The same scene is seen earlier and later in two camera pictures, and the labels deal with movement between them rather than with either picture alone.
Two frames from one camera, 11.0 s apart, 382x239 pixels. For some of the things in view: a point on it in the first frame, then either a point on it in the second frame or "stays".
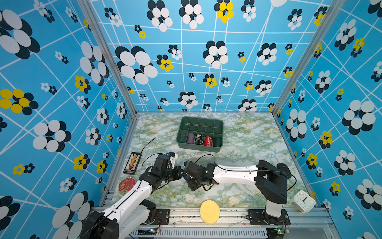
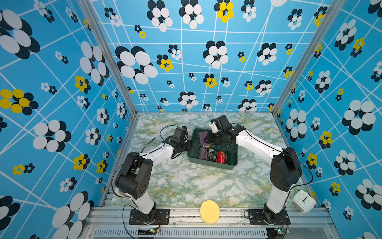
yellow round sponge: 209,211 stays
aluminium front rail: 305,224 stays
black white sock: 199,139 -> 211,155
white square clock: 303,201 stays
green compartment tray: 211,128 -> 232,154
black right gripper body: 194,184 -> 217,138
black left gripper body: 171,175 -> 185,146
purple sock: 191,138 -> 202,153
